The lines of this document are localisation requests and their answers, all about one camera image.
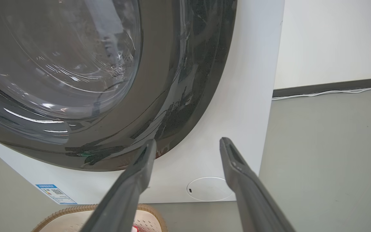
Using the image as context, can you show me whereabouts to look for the white washing machine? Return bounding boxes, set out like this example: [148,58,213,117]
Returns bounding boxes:
[0,0,285,205]

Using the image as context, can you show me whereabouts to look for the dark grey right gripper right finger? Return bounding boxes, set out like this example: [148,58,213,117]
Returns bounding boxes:
[220,137,297,232]

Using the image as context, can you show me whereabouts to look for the dark round washing machine door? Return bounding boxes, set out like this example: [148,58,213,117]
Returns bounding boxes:
[0,0,238,171]

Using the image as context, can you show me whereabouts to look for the round white filter cover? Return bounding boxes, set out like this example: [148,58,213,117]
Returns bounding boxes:
[187,177,234,202]

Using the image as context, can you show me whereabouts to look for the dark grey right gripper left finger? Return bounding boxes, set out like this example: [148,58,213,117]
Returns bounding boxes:
[80,139,157,232]

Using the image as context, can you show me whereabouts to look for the blue energy label sticker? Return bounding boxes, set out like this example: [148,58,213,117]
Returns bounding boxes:
[36,184,78,205]

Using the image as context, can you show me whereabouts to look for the beige woven laundry basket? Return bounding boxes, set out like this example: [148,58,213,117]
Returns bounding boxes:
[31,204,168,232]

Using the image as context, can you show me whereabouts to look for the white cable along wall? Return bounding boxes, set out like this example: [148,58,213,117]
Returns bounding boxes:
[272,85,371,101]

